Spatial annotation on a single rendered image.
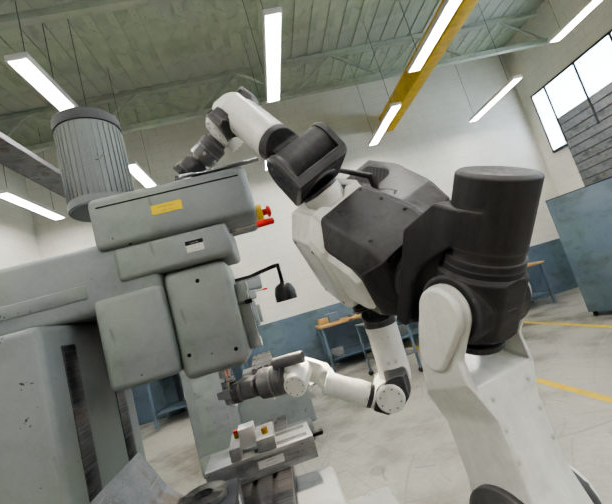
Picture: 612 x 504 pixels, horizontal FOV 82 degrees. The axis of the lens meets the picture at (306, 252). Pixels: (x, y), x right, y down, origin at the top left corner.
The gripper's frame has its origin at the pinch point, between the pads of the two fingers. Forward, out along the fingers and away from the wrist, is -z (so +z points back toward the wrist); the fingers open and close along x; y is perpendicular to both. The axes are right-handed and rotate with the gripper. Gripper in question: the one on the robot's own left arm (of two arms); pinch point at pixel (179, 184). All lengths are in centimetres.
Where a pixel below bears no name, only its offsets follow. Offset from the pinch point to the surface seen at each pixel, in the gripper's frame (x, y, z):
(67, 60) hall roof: 349, 525, -55
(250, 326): 1, -50, -16
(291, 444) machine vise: 9, -85, -36
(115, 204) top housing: -17.3, 0.0, -14.2
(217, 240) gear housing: -8.9, -27.3, -2.2
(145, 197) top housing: -14.8, -4.1, -7.1
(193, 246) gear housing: -11.0, -23.9, -8.1
